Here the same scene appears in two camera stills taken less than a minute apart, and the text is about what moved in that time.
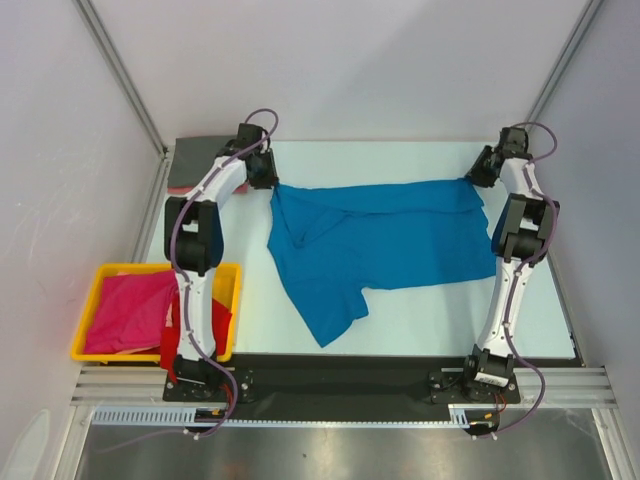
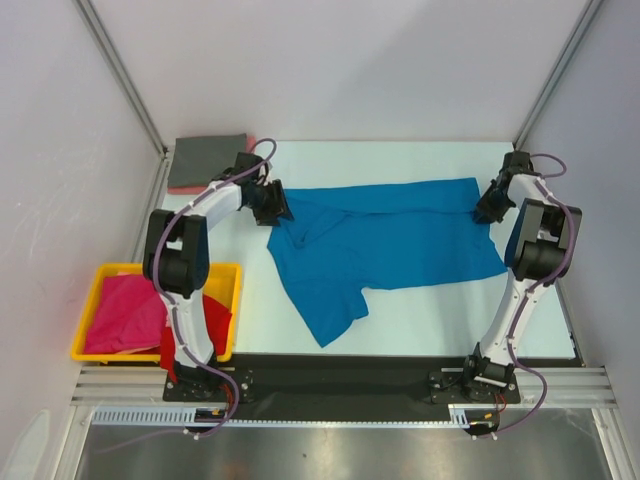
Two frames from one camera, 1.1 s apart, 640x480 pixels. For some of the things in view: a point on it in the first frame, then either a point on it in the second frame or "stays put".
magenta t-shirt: (132, 312) stays put
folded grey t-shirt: (191, 158) stays put
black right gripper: (477, 174) to (489, 214)
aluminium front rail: (564, 386) stays put
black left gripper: (270, 179) to (278, 207)
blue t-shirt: (338, 241) stays put
